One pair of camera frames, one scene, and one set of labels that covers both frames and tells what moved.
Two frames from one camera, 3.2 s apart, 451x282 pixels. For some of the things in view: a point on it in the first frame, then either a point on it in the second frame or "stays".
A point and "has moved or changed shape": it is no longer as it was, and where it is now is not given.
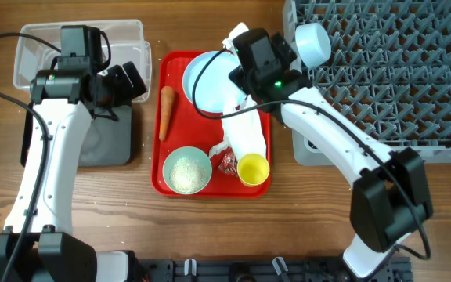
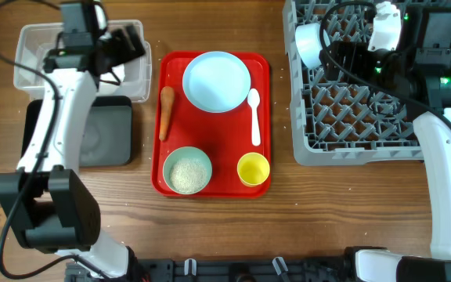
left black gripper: [126, 91] -> [124, 52]
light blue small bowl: [313, 44] stays
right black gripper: [285, 45] -> [331, 59]
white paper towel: [243, 131] has moved or changed shape
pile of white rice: [187, 175] stays
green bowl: [187, 170] stays
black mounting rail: [261, 269] stays
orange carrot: [167, 96] stays
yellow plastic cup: [253, 169] stays
